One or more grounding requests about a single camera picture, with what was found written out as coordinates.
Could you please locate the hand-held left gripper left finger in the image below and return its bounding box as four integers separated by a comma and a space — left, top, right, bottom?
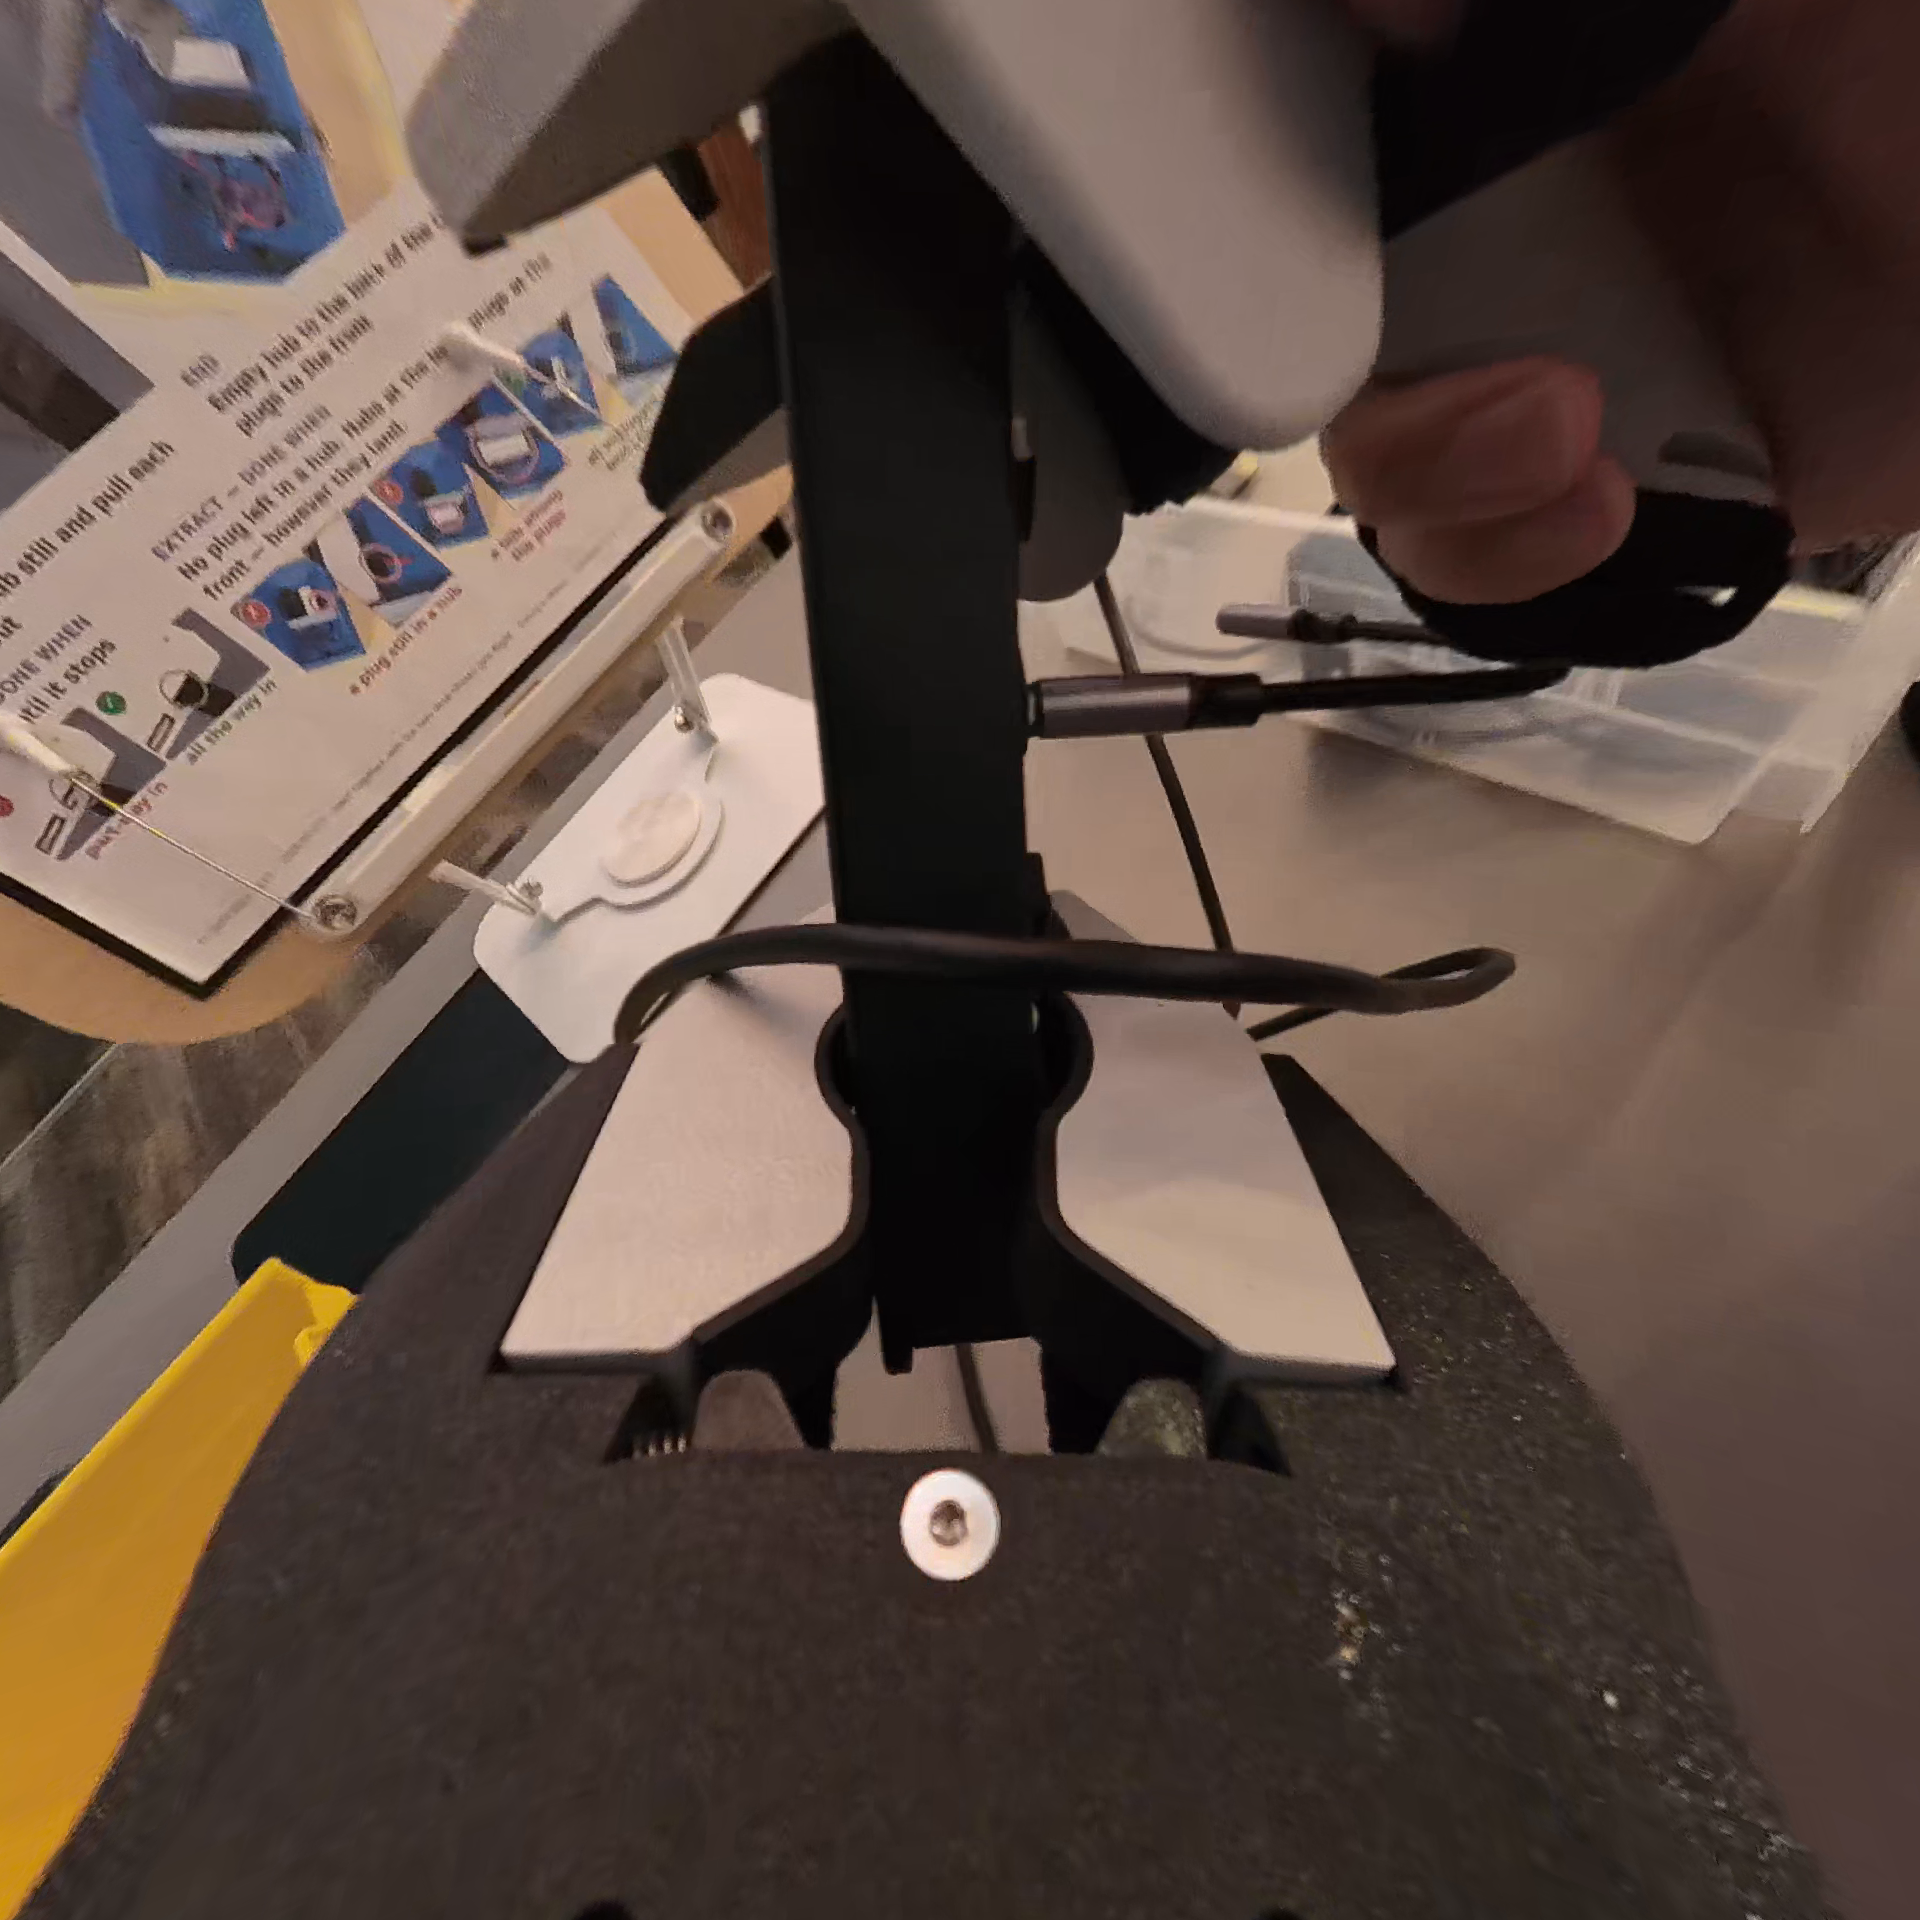
495, 1037, 879, 1373

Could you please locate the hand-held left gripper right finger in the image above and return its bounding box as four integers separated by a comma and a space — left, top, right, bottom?
1035, 895, 1403, 1383

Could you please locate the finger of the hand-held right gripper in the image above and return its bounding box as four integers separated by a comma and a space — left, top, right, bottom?
855, 0, 1772, 483
403, 0, 872, 251

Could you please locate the black usb cable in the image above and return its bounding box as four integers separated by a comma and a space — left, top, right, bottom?
1028, 573, 1594, 964

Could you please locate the clear plastic bin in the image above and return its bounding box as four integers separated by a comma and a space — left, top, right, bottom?
1059, 497, 1920, 848

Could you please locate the yellow plastic bin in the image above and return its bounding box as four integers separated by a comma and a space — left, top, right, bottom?
0, 1261, 357, 1890

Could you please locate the person's right hand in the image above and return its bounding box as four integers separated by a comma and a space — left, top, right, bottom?
1315, 0, 1920, 612

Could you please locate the black flat desk pad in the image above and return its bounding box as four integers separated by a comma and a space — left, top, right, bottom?
234, 977, 602, 1300

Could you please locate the white stand base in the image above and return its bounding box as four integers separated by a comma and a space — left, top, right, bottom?
472, 670, 835, 1064

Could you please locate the instruction sheet on stand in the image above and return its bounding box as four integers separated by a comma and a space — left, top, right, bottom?
0, 120, 787, 1052

